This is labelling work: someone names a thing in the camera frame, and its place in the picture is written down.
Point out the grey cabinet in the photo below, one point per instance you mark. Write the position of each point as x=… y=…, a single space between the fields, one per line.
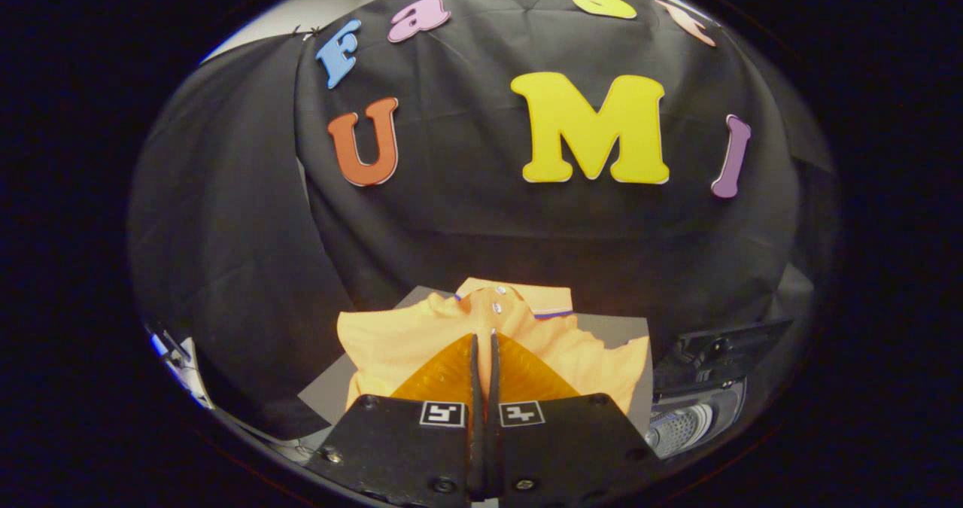
x=624 y=331

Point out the black backdrop cloth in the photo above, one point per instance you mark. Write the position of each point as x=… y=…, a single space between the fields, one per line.
x=481 y=229

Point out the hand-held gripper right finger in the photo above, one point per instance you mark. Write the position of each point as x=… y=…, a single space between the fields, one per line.
x=493 y=372

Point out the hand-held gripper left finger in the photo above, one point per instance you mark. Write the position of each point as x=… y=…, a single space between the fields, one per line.
x=474 y=372

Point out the yellow polo shirt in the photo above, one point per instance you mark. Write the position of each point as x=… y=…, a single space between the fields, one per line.
x=391 y=342

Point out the blue and white object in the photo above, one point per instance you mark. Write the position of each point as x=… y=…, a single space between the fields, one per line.
x=184 y=365

